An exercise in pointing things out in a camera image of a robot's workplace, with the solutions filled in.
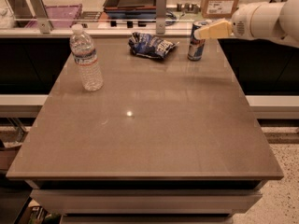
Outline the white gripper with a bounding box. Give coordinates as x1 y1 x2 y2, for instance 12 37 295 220
194 4 258 40

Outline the blue silver redbull can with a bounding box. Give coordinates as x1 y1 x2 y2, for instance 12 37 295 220
188 21 208 61

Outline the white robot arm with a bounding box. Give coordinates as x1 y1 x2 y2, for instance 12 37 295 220
194 0 299 48

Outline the clear plastic water bottle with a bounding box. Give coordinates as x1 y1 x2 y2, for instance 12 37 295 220
69 24 104 91

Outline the cardboard box with label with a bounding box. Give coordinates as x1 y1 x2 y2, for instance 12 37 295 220
201 0 239 19

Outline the crumpled blue chip bag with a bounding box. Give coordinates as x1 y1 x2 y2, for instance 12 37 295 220
128 32 178 59

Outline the dark metal tray stack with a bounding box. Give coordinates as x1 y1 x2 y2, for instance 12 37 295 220
103 0 156 20

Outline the purple plastic tray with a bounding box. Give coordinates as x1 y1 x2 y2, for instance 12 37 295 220
26 4 82 29

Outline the white drawer under table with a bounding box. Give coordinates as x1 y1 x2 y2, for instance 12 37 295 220
31 189 262 215

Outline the middle metal glass bracket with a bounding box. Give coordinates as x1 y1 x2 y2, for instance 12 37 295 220
156 0 166 35

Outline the left metal glass bracket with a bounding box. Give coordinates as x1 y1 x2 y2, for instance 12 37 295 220
30 0 52 34

